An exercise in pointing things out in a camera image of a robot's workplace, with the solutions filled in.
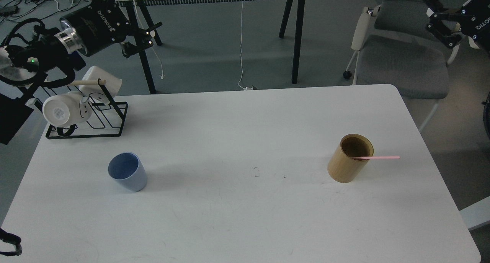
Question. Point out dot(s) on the white furniture edge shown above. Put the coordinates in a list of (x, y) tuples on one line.
[(476, 215)]

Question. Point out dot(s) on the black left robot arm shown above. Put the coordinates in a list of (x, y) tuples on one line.
[(34, 54)]

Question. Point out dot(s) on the blue plastic cup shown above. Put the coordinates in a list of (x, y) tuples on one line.
[(127, 170)]

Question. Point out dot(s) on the bamboo cylinder holder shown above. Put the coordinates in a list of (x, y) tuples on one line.
[(343, 167)]

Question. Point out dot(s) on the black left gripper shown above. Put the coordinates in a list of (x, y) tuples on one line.
[(93, 28)]

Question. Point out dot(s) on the grey office chair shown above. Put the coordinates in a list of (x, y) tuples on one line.
[(392, 46)]

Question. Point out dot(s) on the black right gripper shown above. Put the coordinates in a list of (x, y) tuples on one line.
[(475, 21)]

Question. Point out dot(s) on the white mug front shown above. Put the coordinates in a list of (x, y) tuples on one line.
[(67, 109)]

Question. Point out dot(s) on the white mug rear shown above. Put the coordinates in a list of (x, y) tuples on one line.
[(97, 74)]

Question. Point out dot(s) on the white mug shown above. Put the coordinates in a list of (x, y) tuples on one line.
[(67, 109), (97, 74)]

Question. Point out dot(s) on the black wire cup rack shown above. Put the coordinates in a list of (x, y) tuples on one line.
[(106, 120)]

